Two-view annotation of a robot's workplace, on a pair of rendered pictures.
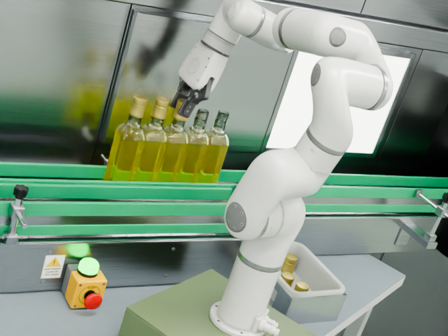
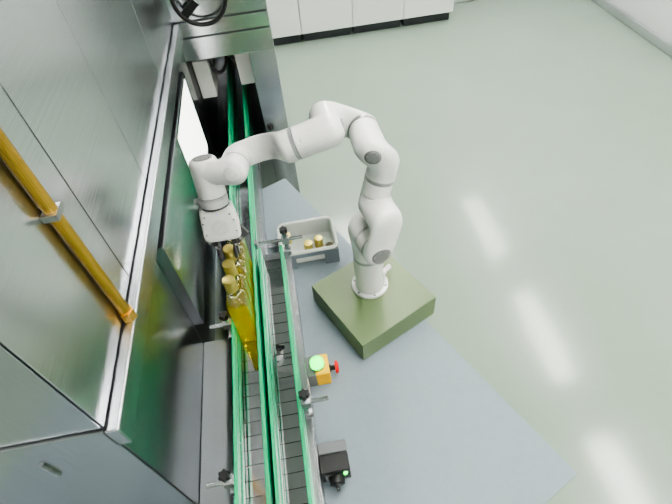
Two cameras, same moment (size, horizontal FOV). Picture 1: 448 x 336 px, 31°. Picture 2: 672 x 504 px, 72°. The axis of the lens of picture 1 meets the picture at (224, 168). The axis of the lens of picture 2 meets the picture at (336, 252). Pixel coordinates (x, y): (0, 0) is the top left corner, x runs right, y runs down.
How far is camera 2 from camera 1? 1.33 m
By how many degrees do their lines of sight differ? 52
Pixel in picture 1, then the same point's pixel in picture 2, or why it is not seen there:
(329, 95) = (393, 158)
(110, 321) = (341, 360)
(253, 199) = (390, 240)
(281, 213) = not seen: hidden behind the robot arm
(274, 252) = not seen: hidden behind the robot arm
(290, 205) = not seen: hidden behind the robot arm
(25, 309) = (331, 413)
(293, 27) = (311, 146)
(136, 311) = (366, 340)
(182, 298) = (348, 310)
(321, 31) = (341, 132)
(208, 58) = (228, 214)
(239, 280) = (375, 272)
